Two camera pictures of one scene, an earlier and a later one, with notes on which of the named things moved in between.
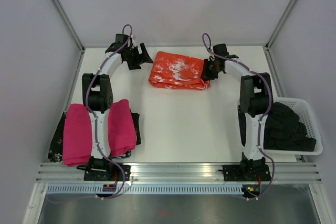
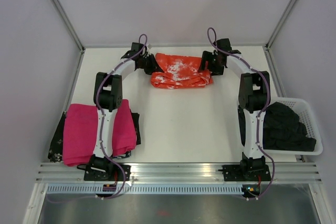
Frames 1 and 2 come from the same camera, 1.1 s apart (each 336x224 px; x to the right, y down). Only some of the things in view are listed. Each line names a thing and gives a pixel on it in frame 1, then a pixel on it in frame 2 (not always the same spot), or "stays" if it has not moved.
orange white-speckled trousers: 176,71 stays
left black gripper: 140,59 to 154,67
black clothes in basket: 283,130 stays
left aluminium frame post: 60,9 stays
